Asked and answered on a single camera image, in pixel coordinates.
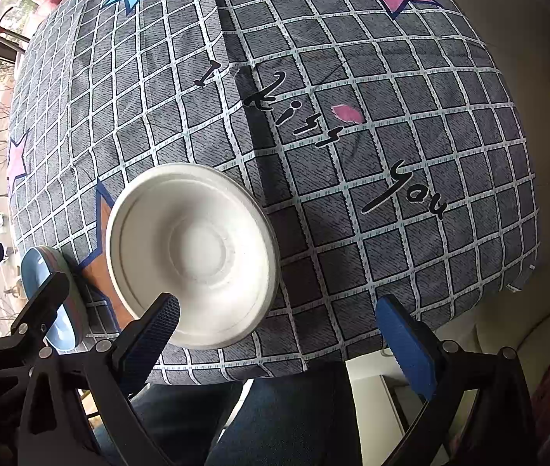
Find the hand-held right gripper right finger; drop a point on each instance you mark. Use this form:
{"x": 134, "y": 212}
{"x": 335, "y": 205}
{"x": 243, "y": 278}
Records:
{"x": 408, "y": 349}

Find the blue square plate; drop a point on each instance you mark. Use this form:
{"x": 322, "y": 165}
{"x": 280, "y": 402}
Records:
{"x": 37, "y": 272}

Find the checked star-print tablecloth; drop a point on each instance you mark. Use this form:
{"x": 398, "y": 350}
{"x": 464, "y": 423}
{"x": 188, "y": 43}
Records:
{"x": 352, "y": 131}

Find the large plain white bowl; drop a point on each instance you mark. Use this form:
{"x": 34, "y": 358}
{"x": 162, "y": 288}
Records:
{"x": 192, "y": 262}

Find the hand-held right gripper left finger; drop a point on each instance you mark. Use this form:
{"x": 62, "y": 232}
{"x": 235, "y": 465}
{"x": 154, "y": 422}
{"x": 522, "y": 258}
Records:
{"x": 153, "y": 337}

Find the person's legs in jeans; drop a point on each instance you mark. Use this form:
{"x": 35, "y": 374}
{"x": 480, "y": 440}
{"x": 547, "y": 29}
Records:
{"x": 255, "y": 422}

